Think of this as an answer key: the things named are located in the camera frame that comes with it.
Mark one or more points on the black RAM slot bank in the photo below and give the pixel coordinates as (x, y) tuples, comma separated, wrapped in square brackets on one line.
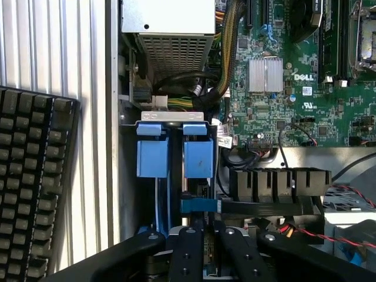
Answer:
[(335, 38)]

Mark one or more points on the short blue disk carrier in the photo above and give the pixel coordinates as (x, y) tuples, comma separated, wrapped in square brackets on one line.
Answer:
[(198, 160)]

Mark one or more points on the grey open PC case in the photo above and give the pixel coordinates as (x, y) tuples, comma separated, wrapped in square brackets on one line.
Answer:
[(113, 117)]

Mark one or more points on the black CPU cooler fan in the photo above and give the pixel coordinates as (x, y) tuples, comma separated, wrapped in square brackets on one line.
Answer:
[(305, 17)]

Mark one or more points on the silver disk bay frame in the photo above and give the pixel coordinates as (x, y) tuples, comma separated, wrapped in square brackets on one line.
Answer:
[(171, 115)]

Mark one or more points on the black expansion slot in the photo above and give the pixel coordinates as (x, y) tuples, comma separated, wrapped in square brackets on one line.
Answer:
[(249, 13), (264, 11)]

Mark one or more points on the silver power supply unit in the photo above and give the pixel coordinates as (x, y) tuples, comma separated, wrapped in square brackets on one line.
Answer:
[(170, 17)]

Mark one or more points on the long blue disk carrier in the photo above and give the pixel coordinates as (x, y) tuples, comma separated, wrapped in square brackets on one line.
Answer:
[(152, 160)]

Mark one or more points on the green Dell motherboard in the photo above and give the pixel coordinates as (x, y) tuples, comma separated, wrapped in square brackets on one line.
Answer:
[(329, 111)]

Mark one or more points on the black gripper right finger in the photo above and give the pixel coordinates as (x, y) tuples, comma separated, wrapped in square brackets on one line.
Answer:
[(238, 255)]

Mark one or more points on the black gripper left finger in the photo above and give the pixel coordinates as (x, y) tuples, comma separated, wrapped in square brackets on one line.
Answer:
[(188, 255)]

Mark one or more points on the black computer keyboard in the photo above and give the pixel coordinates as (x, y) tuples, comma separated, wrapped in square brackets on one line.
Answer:
[(32, 176)]

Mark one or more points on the silver chipset heatsink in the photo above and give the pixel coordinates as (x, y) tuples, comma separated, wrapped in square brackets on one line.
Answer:
[(265, 75)]

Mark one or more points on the silver CPU socket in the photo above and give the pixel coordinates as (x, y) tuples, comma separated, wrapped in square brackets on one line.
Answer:
[(365, 32)]

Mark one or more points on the white power connector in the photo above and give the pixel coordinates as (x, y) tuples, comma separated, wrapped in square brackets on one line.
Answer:
[(160, 102)]

